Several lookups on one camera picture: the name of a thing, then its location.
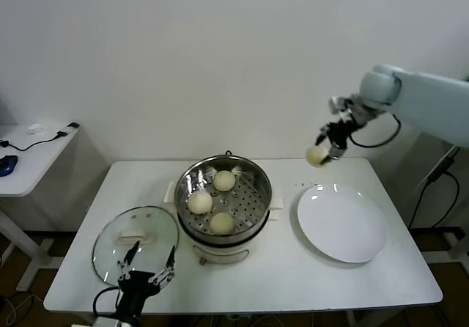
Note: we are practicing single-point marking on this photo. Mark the white side table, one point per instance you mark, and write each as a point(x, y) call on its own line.
point(33, 173)

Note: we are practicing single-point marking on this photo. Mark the white steamed baozi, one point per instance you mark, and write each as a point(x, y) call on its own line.
point(222, 223)
point(315, 155)
point(224, 180)
point(200, 202)

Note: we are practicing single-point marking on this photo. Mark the cream electric cooker base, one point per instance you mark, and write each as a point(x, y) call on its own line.
point(220, 253)

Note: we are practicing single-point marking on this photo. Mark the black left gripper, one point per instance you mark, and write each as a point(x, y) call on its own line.
point(137, 286)

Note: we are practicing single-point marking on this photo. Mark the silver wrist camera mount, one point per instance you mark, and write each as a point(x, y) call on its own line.
point(108, 322)
point(359, 110)

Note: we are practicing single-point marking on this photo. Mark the stainless steel steamer basket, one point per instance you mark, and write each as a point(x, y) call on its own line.
point(249, 198)

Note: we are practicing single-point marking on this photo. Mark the round glass pot lid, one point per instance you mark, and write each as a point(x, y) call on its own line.
point(110, 253)

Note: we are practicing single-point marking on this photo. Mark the blue computer mouse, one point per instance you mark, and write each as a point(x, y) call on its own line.
point(8, 165)

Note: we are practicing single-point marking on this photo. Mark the black floor frame bar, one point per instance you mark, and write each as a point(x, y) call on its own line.
point(432, 232)

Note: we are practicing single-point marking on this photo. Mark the small dark phone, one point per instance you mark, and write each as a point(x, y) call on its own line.
point(74, 124)

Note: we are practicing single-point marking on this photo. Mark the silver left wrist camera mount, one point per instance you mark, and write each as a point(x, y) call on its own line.
point(108, 322)

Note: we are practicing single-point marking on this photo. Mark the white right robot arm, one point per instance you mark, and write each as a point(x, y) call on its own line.
point(432, 103)

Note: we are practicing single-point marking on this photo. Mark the white round plate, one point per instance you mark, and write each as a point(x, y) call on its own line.
point(340, 224)

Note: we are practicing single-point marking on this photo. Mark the small white object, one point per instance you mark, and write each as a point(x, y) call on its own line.
point(34, 128)

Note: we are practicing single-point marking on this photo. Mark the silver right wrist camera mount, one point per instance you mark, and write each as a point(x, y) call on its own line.
point(359, 110)

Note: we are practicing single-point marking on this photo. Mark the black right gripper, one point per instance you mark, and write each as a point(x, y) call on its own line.
point(342, 132)

